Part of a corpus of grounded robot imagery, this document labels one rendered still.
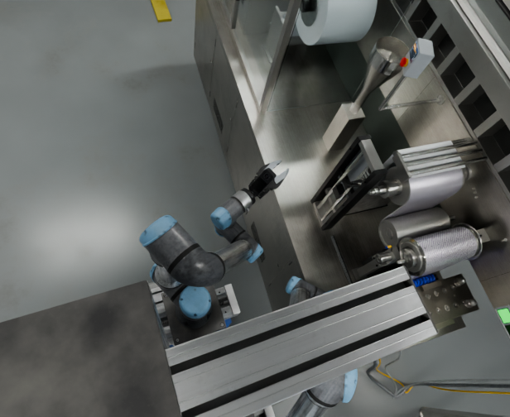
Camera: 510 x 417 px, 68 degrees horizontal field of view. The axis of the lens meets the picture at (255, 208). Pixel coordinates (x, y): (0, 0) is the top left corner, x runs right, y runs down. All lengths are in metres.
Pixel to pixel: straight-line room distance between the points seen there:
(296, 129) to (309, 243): 0.63
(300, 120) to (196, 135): 1.15
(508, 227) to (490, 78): 0.53
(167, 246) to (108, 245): 1.60
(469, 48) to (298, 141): 0.84
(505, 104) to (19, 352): 1.50
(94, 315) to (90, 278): 2.15
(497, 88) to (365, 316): 1.22
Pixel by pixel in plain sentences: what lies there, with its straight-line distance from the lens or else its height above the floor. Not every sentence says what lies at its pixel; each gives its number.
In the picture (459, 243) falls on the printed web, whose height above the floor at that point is 1.31.
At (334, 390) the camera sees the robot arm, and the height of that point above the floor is 1.32.
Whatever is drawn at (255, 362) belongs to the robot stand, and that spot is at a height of 2.03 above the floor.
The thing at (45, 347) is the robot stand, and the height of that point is 2.03.
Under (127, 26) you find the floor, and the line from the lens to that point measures 3.77.
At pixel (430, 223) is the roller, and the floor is 1.23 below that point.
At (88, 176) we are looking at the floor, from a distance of 2.87.
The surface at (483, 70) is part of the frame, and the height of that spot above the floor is 1.61.
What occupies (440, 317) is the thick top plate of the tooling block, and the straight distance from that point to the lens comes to 1.78.
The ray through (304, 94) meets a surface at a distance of 2.05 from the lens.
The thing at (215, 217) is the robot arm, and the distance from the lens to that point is 1.32.
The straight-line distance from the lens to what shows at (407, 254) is 1.49.
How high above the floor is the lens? 2.46
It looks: 64 degrees down
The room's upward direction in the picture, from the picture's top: 24 degrees clockwise
